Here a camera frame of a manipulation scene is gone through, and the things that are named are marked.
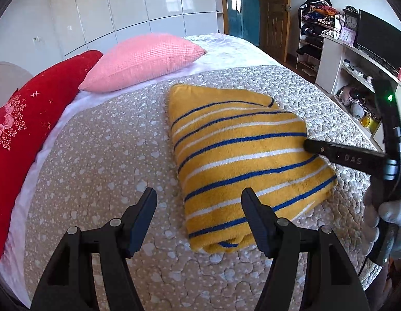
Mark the brown wooden door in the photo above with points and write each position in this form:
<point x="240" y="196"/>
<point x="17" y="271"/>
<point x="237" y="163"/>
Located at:
<point x="275" y="27"/>

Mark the beige bed headboard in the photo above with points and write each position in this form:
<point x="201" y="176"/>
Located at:
<point x="12" y="77"/>

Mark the cluttered shoe rack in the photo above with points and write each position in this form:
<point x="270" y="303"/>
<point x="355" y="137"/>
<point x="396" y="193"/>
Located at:
<point x="316" y="19"/>

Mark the white bed sheet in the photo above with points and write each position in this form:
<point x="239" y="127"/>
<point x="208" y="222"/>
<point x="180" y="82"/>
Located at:
<point x="223" y="52"/>

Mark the black desk clock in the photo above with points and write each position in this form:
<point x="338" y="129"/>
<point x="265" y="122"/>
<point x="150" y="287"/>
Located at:
<point x="351" y="16"/>

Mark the white glossy wardrobe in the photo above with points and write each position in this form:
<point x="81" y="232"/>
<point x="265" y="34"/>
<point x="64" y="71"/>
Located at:
<point x="101" y="24"/>

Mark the beige heart-pattern quilt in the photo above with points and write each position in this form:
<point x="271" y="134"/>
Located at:
<point x="106" y="156"/>

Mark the white gloved right hand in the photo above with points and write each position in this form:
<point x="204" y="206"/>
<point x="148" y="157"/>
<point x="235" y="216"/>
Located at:
<point x="390" y="212"/>

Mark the purple small clock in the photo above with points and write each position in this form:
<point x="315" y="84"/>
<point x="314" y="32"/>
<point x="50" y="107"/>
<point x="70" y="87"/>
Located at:
<point x="347" y="36"/>

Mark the pink pillow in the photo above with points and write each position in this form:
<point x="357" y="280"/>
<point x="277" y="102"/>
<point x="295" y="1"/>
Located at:
<point x="140" y="59"/>

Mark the black television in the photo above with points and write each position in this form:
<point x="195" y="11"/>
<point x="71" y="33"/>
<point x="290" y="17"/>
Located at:
<point x="379" y="38"/>

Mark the red embroidered pillow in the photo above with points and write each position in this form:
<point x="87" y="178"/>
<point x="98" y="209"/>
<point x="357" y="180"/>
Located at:
<point x="26" y="120"/>

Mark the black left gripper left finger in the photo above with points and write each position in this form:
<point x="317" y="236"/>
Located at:
<point x="68" y="281"/>

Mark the yellow striped cloth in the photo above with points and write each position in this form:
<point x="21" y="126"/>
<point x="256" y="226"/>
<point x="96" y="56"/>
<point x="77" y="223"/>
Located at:
<point x="225" y="140"/>

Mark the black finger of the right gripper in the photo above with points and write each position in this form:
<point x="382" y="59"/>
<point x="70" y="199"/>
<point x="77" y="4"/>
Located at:
<point x="357" y="158"/>

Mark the white tv cabinet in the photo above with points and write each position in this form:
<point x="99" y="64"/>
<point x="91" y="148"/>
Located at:
<point x="342" y="65"/>

